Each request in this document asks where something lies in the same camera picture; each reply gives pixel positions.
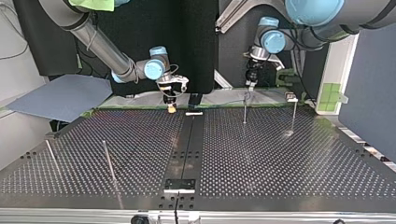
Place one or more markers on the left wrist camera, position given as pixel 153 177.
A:
pixel 276 61

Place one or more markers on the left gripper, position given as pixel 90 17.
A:
pixel 252 73

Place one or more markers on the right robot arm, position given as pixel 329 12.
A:
pixel 102 49

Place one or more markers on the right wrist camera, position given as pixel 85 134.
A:
pixel 179 80

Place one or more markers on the black panel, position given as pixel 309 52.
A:
pixel 186 40

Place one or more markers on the metal post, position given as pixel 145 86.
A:
pixel 245 110
pixel 109 160
pixel 294 109
pixel 50 150

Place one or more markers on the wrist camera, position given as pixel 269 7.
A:
pixel 276 61
pixel 179 80

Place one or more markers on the grey board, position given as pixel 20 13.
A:
pixel 62 96

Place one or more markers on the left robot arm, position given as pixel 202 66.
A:
pixel 314 12

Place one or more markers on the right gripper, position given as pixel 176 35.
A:
pixel 170 97

